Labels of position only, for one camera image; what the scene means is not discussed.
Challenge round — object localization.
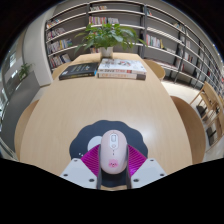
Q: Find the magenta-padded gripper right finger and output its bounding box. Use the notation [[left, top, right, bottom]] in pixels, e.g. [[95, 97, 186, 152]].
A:
[[125, 144, 168, 190]]

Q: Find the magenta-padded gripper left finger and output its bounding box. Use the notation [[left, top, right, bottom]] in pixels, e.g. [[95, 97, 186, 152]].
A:
[[59, 143, 103, 190]]

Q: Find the pink computer mouse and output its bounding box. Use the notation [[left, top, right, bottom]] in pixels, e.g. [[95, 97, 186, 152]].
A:
[[98, 129, 129, 175]]

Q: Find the dark cartoon-eyed mouse pad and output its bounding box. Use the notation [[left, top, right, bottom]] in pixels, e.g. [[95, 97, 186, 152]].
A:
[[69, 119, 149, 188]]

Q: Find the grey low counter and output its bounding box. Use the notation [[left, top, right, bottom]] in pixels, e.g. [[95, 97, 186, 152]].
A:
[[0, 71, 41, 148]]

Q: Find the white book with red lettering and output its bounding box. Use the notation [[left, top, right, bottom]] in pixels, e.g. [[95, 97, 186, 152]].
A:
[[97, 71, 147, 81]]

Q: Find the black book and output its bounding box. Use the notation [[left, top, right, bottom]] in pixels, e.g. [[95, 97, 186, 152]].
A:
[[58, 62, 100, 81]]

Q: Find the white illustrated book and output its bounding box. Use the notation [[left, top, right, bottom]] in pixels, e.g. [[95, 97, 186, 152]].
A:
[[97, 58, 148, 75]]

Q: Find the small green potted plant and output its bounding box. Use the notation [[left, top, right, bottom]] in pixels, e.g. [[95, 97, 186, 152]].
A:
[[17, 62, 34, 81]]

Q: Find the tall bookshelf unit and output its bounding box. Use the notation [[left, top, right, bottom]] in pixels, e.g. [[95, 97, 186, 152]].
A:
[[44, 0, 224, 101]]

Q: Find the green potted plant, white pot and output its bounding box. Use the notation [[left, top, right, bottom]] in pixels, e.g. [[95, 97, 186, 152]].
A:
[[74, 22, 148, 59]]

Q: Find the group of wooden frame chairs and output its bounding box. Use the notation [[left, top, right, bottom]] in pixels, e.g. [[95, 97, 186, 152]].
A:
[[189, 80, 224, 153]]

